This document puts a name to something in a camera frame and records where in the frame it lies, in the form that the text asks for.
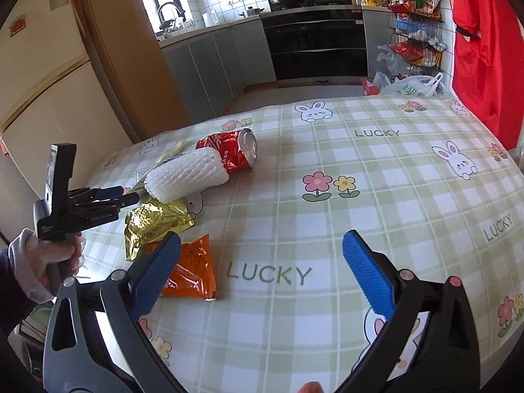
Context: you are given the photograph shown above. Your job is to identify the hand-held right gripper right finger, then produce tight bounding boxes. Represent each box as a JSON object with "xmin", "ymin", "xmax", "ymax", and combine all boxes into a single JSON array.
[{"xmin": 342, "ymin": 229, "xmax": 480, "ymax": 393}]

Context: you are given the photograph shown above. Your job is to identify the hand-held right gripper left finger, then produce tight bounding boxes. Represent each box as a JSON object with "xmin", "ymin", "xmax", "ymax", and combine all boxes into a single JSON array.
[{"xmin": 43, "ymin": 231, "xmax": 183, "ymax": 393}]

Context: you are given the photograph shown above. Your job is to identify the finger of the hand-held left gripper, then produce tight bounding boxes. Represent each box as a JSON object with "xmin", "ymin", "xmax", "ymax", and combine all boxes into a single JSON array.
[
  {"xmin": 69, "ymin": 192, "xmax": 140, "ymax": 227},
  {"xmin": 67, "ymin": 186, "xmax": 125, "ymax": 204}
]

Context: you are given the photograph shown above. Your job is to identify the orange snack packet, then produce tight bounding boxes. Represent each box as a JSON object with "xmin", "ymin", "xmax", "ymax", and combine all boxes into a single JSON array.
[{"xmin": 145, "ymin": 235, "xmax": 218, "ymax": 302}]

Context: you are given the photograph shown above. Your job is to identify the gold foil wrapper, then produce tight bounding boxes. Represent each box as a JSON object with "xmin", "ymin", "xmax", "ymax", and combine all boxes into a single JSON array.
[{"xmin": 123, "ymin": 197, "xmax": 196, "ymax": 262}]

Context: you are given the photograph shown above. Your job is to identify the white foam fruit net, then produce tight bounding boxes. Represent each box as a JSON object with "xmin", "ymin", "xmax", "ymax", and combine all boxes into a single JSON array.
[{"xmin": 143, "ymin": 149, "xmax": 230, "ymax": 206}]

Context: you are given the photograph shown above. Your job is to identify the red drink can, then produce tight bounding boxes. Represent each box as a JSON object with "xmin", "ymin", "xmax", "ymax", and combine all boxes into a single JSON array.
[{"xmin": 195, "ymin": 128, "xmax": 259, "ymax": 175}]

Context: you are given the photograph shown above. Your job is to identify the person's left forearm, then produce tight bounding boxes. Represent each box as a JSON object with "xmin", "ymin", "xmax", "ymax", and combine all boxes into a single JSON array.
[{"xmin": 0, "ymin": 228, "xmax": 55, "ymax": 338}]

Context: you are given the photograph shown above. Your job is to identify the person's left hand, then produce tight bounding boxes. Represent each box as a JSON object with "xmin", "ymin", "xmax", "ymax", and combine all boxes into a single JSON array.
[{"xmin": 25, "ymin": 231, "xmax": 86, "ymax": 296}]

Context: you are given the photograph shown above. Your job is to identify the pale yellow wrapper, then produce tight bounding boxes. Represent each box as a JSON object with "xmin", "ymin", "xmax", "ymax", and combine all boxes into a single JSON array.
[{"xmin": 135, "ymin": 139, "xmax": 187, "ymax": 181}]

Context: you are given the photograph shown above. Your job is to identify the cream fridge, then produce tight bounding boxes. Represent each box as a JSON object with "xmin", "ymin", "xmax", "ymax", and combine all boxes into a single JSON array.
[{"xmin": 0, "ymin": 0, "xmax": 137, "ymax": 181}]

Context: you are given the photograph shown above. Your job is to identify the checked rabbit print tablecloth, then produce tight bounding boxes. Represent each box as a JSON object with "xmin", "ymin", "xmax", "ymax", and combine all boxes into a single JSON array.
[{"xmin": 76, "ymin": 95, "xmax": 524, "ymax": 393}]

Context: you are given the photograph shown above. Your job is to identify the wooden partition panel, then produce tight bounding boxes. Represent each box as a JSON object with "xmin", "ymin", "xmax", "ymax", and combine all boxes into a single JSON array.
[{"xmin": 75, "ymin": 0, "xmax": 191, "ymax": 140}]

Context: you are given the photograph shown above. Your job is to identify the red square fridge magnet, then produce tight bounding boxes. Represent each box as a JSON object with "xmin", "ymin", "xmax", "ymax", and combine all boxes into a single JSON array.
[{"xmin": 9, "ymin": 14, "xmax": 29, "ymax": 36}]

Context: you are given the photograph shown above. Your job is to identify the grey lower kitchen cabinets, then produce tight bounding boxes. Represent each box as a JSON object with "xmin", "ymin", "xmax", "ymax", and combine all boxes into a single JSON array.
[{"xmin": 159, "ymin": 18, "xmax": 277, "ymax": 118}]

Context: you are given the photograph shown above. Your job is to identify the red paper bag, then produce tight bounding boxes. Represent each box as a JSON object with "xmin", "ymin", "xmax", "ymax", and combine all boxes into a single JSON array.
[{"xmin": 361, "ymin": 77, "xmax": 384, "ymax": 97}]

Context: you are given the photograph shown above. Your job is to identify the kitchen faucet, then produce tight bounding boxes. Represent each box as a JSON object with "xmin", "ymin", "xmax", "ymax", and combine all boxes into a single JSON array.
[{"xmin": 157, "ymin": 2, "xmax": 187, "ymax": 34}]

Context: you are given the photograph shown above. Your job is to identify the white green print plastic bag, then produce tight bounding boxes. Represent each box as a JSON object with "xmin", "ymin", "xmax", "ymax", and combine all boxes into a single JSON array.
[{"xmin": 380, "ymin": 72, "xmax": 445, "ymax": 98}]

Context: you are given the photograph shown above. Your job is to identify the clear plastic bags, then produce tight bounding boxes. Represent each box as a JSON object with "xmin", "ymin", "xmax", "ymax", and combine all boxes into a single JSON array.
[{"xmin": 374, "ymin": 43, "xmax": 410, "ymax": 77}]

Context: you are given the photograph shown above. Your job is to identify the black oven stove unit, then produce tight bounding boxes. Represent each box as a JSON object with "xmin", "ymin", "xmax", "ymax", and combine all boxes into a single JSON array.
[{"xmin": 259, "ymin": 6, "xmax": 369, "ymax": 87}]

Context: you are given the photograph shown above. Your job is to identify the red apron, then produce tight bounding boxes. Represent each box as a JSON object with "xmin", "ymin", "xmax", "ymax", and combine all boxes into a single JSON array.
[{"xmin": 445, "ymin": 0, "xmax": 524, "ymax": 149}]

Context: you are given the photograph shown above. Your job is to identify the black wire storage rack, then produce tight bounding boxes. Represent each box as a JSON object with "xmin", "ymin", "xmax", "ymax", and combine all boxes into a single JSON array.
[{"xmin": 386, "ymin": 0, "xmax": 445, "ymax": 79}]

